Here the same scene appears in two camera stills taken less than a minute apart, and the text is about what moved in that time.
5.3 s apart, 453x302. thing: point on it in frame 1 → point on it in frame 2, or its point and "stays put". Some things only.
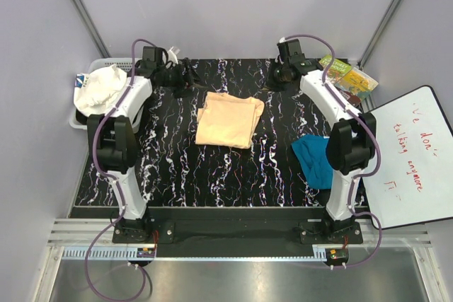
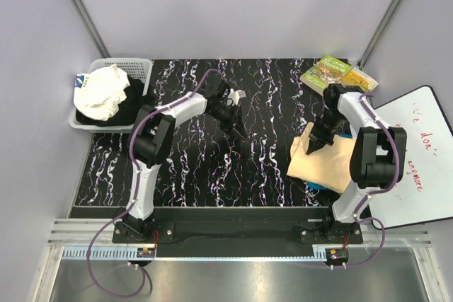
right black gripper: [271, 85] → [313, 146]
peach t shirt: [227, 120] → [328, 167]
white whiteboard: [414, 183] stays put
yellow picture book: [360, 83] stays put
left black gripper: [186, 80] → [234, 122]
